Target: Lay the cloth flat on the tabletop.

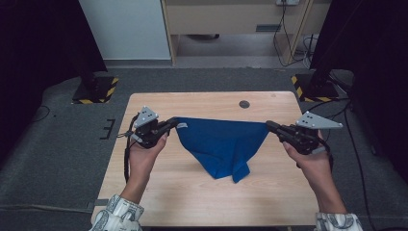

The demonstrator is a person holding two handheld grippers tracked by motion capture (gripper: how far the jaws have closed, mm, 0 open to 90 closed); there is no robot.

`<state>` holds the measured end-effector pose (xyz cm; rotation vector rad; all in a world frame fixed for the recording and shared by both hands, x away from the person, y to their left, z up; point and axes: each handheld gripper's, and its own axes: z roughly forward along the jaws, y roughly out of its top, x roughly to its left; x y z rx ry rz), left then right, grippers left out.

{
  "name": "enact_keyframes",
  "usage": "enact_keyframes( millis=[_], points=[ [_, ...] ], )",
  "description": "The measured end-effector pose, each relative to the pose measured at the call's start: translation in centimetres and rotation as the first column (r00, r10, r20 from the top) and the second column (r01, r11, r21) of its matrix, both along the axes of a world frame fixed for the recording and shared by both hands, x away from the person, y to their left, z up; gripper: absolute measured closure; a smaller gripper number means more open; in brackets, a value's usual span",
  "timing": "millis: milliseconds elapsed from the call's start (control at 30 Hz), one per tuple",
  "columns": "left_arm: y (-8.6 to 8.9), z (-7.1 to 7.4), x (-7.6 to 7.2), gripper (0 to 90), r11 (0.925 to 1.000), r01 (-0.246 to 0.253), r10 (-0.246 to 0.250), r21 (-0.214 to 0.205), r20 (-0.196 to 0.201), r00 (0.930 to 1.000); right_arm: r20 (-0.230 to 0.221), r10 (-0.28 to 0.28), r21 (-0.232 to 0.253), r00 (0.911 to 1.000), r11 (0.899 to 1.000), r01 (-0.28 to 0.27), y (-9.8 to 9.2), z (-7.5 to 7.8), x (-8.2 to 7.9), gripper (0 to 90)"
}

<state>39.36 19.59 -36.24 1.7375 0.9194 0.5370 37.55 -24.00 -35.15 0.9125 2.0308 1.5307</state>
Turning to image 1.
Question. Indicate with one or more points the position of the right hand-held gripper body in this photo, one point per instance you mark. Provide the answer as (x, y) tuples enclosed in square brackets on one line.
[(303, 139)]

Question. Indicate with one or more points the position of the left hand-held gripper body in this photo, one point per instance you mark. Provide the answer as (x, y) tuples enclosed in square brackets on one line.
[(146, 134)]

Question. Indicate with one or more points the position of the blue cloth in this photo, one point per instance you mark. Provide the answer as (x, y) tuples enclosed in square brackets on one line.
[(221, 141)]

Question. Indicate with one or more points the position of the person's left hand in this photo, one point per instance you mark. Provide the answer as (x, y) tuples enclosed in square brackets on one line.
[(142, 162)]

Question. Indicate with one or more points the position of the person's right hand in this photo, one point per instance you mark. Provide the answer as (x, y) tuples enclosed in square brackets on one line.
[(317, 166)]

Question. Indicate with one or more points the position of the black floor tape mark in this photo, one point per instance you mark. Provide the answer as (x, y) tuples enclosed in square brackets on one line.
[(109, 128)]

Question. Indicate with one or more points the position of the grey round table grommet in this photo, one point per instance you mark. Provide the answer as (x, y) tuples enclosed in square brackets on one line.
[(244, 104)]

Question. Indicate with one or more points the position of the black stand base striped edges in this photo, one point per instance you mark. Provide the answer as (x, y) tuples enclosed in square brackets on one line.
[(316, 89), (96, 91)]

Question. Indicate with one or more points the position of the grey tape strip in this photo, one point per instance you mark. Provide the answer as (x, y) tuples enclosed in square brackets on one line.
[(99, 202)]

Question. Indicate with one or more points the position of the white cabinet panel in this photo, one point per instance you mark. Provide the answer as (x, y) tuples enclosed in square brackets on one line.
[(125, 29)]

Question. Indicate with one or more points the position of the light wooden desk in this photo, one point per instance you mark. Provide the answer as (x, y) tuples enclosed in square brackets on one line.
[(221, 17)]

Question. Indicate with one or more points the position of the black curtain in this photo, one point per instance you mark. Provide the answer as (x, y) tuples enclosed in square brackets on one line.
[(38, 48), (378, 48)]

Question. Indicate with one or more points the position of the white power strip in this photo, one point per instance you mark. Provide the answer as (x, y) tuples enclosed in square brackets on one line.
[(287, 2)]

